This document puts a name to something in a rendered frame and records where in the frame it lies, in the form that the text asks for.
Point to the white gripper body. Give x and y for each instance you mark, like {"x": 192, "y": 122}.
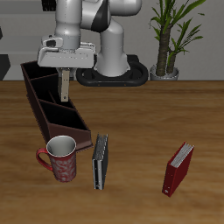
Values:
{"x": 65, "y": 58}

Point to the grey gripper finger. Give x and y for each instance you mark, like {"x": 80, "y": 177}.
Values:
{"x": 66, "y": 86}
{"x": 60, "y": 86}

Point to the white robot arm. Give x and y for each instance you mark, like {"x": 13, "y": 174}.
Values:
{"x": 112, "y": 55}

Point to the dark brown desk caddy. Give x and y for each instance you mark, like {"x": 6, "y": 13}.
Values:
{"x": 61, "y": 116}

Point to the black book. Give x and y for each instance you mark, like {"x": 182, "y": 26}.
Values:
{"x": 100, "y": 163}

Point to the red book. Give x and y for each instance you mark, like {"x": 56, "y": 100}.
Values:
{"x": 176, "y": 175}

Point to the red patterned mug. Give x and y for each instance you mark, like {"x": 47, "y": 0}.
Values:
{"x": 63, "y": 166}

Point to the green pot plant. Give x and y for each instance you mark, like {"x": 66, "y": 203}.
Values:
{"x": 163, "y": 49}

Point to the flat black base plate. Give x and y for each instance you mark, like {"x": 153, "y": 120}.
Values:
{"x": 140, "y": 76}

